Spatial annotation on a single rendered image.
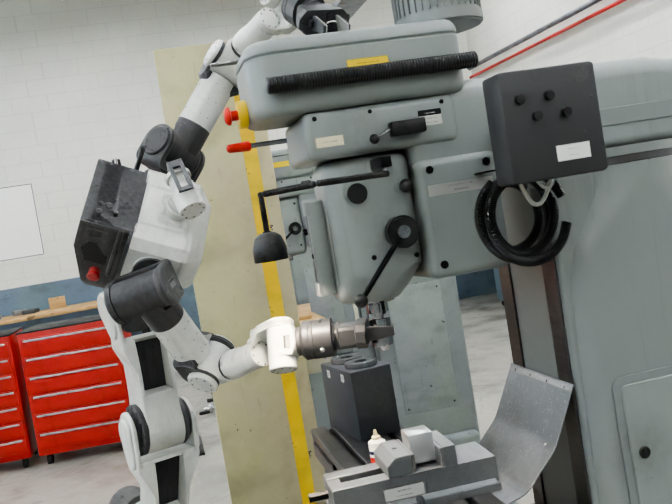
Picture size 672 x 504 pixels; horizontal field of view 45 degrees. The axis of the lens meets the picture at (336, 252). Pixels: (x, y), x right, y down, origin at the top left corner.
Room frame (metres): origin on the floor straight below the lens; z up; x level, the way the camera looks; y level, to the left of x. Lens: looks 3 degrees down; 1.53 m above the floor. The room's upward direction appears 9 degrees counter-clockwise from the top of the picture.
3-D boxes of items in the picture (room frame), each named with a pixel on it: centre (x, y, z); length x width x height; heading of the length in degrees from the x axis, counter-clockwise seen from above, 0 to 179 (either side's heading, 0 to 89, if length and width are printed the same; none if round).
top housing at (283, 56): (1.85, -0.09, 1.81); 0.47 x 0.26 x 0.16; 102
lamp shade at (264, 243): (1.72, 0.14, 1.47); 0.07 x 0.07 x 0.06
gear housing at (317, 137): (1.85, -0.11, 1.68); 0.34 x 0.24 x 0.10; 102
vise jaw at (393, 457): (1.69, -0.05, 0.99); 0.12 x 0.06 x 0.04; 10
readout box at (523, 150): (1.58, -0.44, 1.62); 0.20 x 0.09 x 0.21; 102
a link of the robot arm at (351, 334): (1.85, 0.02, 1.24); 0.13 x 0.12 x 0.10; 174
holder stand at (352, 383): (2.27, 0.00, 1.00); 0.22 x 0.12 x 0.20; 22
